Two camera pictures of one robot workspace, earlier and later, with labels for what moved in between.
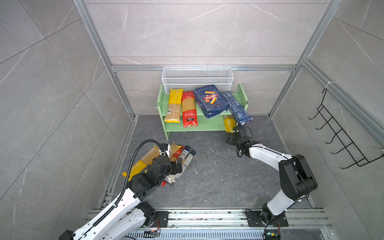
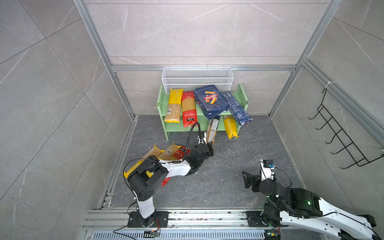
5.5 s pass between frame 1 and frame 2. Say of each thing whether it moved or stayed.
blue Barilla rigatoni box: stayed
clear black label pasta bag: moved
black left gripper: moved
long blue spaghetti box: stayed
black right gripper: moved
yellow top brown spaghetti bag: stayed
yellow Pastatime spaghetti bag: stayed
